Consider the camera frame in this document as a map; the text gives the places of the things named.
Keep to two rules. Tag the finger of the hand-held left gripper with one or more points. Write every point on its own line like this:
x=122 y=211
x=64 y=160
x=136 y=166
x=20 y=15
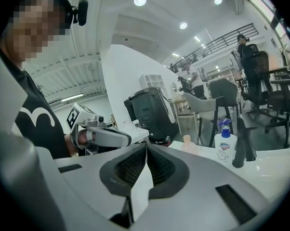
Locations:
x=111 y=137

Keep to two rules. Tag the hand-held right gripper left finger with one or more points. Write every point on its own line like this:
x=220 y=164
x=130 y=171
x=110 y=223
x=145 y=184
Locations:
x=125 y=170

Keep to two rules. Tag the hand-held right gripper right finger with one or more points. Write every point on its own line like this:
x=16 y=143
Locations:
x=166 y=170

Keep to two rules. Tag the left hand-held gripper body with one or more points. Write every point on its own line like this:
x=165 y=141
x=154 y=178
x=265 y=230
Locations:
x=75 y=117

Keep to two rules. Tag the white bottle with blue pump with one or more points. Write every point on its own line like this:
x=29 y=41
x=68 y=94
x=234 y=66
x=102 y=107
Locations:
x=225 y=149

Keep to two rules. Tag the person's left forearm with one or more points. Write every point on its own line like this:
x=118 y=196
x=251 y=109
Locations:
x=69 y=147

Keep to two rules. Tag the white sink counter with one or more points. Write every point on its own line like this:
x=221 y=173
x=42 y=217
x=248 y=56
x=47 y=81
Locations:
x=275 y=172

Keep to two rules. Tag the person's left hand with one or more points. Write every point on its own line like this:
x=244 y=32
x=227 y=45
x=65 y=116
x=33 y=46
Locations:
x=83 y=138

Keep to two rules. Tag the long tube ceiling light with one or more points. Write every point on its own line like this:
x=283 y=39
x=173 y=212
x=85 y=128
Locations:
x=68 y=98

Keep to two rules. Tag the small white side table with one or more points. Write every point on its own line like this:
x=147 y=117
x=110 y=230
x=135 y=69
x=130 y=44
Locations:
x=137 y=131

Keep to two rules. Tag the person's black printed t-shirt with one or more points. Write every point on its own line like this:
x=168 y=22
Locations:
x=36 y=126

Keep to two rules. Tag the black box-shaped appliance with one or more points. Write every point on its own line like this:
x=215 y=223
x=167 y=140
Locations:
x=149 y=112

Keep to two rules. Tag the light wooden table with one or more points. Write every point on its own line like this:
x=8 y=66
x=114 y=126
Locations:
x=181 y=109

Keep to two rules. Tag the white arched shelf unit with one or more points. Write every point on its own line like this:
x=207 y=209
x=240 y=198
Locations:
x=151 y=80

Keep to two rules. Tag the grey upholstered chair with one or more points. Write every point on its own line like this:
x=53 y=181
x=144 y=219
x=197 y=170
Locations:
x=202 y=105
x=223 y=88

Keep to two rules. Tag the black faucet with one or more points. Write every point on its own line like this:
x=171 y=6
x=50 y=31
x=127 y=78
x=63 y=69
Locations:
x=243 y=141

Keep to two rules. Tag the person's head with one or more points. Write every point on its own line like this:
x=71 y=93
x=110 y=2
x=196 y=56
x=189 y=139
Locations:
x=36 y=25

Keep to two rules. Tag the black office chair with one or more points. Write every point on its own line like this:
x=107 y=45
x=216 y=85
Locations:
x=260 y=80
x=286 y=97

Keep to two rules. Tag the round ceiling light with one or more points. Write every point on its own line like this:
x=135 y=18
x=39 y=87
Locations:
x=218 y=0
x=140 y=0
x=183 y=25

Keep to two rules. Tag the black balcony railing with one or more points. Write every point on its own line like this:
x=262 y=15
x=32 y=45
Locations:
x=222 y=41

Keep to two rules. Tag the black head-worn camera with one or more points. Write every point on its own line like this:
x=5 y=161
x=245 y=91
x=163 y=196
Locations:
x=83 y=11

